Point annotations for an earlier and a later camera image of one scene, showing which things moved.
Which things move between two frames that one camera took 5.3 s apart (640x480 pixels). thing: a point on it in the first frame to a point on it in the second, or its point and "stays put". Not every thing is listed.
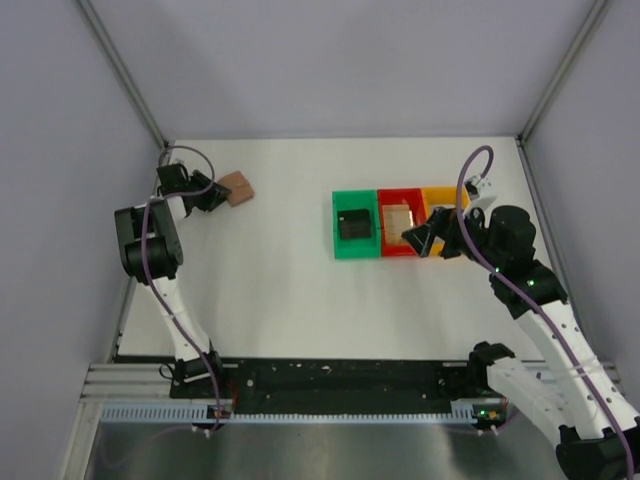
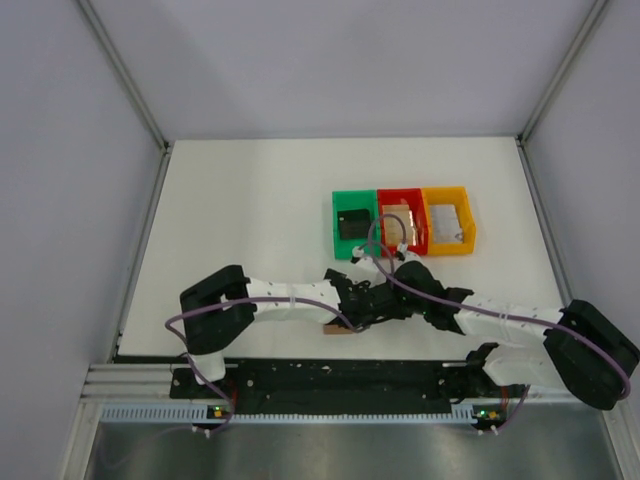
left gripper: [215, 196] to [331, 273]
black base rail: [333, 382] stays put
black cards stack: [354, 224] stays put
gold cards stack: [398, 219] stays put
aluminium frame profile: [130, 77] stays put
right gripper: [444, 221] to [406, 313]
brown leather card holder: [240, 187] to [332, 329]
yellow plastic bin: [435, 197] stays put
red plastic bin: [400, 196] stays put
